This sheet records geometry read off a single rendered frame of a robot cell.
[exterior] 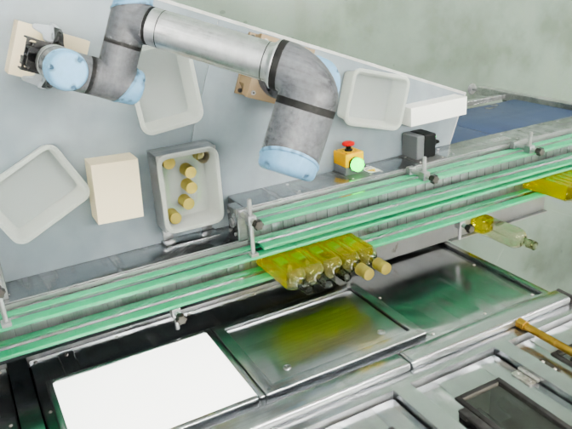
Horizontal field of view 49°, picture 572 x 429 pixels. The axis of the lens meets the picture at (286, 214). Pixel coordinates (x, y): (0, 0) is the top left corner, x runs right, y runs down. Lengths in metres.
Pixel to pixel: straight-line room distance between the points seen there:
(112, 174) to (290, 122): 0.65
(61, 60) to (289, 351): 0.88
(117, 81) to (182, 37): 0.16
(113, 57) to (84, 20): 0.39
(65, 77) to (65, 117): 0.44
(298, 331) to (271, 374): 0.20
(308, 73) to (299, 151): 0.14
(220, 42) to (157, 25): 0.13
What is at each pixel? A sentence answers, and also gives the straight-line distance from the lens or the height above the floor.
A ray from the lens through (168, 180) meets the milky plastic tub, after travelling 1.78.
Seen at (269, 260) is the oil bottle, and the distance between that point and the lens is 1.75.
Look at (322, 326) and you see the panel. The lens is 1.72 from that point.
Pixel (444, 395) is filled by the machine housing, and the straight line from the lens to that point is 1.57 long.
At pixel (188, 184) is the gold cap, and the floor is 0.81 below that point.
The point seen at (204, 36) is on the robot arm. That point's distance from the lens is 1.23.
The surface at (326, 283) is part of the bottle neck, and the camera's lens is 1.68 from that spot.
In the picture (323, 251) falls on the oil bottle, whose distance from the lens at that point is 1.77.
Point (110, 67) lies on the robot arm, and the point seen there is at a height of 1.13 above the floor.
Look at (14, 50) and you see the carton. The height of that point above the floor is 0.83.
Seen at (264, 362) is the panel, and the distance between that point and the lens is 1.60.
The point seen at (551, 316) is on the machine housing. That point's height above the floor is 1.41.
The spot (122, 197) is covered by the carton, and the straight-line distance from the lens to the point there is 1.69.
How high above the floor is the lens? 2.39
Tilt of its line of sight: 55 degrees down
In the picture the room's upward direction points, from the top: 122 degrees clockwise
